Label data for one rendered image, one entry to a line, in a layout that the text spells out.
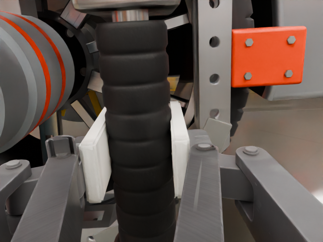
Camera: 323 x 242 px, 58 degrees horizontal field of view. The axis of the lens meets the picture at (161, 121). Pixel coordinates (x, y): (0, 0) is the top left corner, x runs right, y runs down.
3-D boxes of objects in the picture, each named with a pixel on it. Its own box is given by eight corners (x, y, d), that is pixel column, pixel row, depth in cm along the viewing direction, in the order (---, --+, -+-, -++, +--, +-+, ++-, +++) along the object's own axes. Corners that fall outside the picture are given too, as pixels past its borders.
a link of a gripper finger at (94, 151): (103, 203, 14) (86, 204, 14) (119, 146, 20) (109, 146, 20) (94, 143, 13) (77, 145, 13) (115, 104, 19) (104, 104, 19)
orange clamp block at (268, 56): (218, 78, 44) (279, 75, 43) (231, 89, 36) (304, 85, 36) (219, 30, 41) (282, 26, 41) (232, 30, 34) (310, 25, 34)
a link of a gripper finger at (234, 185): (193, 172, 11) (270, 168, 11) (183, 128, 16) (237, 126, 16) (193, 205, 12) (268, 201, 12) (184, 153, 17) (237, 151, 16)
